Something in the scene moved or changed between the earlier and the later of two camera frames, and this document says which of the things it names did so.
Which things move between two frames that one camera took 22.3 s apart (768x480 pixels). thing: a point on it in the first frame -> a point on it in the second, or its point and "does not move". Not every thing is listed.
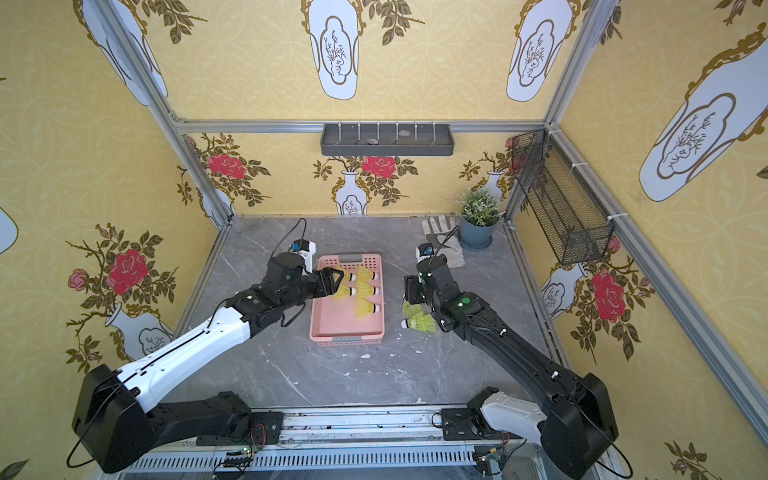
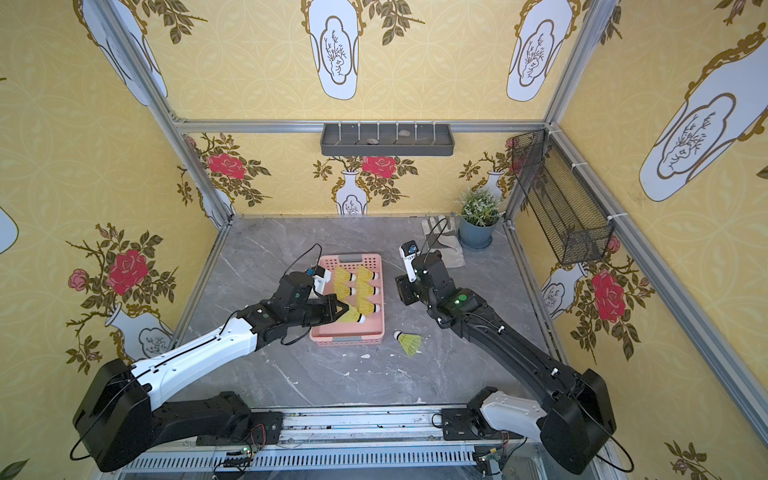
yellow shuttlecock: x=423 y=321 -> x=353 y=316
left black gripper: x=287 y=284 -> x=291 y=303
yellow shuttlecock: x=363 y=291 does not move
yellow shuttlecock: x=365 y=275 does not move
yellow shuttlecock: x=344 y=292 does not move
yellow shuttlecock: x=364 y=308 does not move
